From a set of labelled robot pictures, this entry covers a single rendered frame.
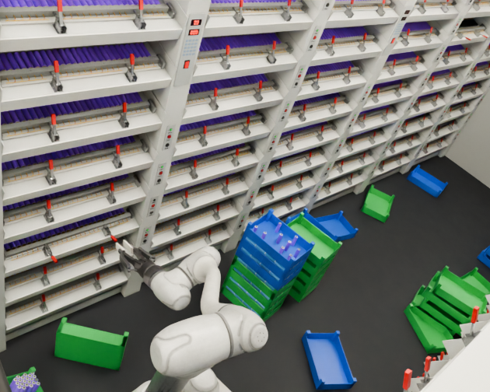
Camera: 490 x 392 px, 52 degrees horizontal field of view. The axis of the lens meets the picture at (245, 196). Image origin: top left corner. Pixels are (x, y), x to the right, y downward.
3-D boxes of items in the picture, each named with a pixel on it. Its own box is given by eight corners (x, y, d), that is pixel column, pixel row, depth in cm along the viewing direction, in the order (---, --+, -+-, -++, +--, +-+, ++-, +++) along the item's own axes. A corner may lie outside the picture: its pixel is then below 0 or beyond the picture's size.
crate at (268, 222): (309, 253, 259) (315, 243, 254) (288, 271, 245) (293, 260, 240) (267, 218, 270) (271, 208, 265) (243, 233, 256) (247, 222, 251)
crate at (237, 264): (294, 282, 274) (299, 273, 269) (272, 300, 260) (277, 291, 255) (253, 248, 285) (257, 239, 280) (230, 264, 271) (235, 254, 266)
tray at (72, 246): (137, 231, 234) (143, 221, 227) (2, 278, 195) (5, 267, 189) (117, 196, 239) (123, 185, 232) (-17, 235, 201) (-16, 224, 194)
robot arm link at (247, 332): (243, 295, 155) (203, 306, 148) (275, 309, 139) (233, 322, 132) (246, 336, 156) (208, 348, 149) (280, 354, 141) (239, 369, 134)
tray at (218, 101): (279, 104, 243) (294, 85, 233) (177, 125, 204) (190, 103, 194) (257, 73, 248) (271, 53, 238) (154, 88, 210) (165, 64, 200)
